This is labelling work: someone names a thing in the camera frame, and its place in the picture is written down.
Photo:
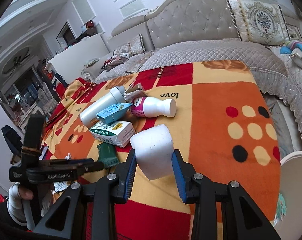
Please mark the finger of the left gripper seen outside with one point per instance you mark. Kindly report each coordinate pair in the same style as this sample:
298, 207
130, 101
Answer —
90, 167

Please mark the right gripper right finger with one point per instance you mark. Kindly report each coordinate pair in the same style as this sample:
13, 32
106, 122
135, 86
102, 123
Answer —
184, 175

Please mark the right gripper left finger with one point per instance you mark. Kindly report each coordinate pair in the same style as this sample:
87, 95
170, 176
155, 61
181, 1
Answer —
125, 173

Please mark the dark green napkin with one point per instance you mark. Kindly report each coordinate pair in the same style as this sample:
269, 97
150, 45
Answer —
107, 155

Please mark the white printed plastic package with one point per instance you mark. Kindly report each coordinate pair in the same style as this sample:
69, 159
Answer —
62, 185

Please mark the white foam block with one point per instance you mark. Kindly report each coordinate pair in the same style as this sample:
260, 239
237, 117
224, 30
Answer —
153, 151

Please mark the green white milk carton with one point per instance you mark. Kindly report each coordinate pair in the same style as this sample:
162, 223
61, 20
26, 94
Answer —
117, 133

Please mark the blue snack bag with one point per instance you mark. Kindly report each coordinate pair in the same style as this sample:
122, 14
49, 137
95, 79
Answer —
113, 112

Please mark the torn white carton piece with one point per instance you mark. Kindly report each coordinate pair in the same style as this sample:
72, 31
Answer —
134, 91

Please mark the white trash bin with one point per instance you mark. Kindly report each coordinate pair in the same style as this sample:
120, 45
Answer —
290, 227

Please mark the gloved left hand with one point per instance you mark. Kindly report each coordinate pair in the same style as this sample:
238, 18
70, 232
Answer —
17, 193

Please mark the orange red patterned blanket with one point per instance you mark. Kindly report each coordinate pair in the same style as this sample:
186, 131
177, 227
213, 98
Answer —
222, 127

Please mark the white ornate chair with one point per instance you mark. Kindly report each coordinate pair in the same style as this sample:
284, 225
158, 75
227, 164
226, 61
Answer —
49, 102

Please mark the white pink yogurt bottle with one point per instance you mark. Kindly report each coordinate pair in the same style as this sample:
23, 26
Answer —
150, 107

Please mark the large white cylindrical bottle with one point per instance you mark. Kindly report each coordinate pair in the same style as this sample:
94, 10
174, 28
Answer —
115, 95

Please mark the white cabinet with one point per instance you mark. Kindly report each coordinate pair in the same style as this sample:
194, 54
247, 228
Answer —
70, 62

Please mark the small embroidered cushion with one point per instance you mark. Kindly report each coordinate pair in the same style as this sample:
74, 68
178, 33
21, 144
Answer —
132, 47

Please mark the grey tufted sofa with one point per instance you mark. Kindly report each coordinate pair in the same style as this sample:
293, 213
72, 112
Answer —
185, 31

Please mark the colourful blue blanket pile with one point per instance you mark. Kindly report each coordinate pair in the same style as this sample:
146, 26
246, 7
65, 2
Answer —
294, 49

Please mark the large embroidered cushion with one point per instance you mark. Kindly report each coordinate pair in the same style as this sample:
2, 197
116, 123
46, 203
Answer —
259, 22

